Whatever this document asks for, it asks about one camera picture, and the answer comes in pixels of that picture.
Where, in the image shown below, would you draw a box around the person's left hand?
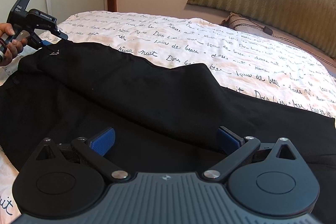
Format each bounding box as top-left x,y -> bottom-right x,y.
0,23 -> 27,67

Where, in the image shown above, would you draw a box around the black pants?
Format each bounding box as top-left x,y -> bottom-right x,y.
1,40 -> 335,223

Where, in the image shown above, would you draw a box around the striped pillow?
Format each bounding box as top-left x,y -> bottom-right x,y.
221,12 -> 273,38

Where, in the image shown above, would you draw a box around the white script-print bedspread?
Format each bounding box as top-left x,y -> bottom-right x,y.
1,11 -> 335,223

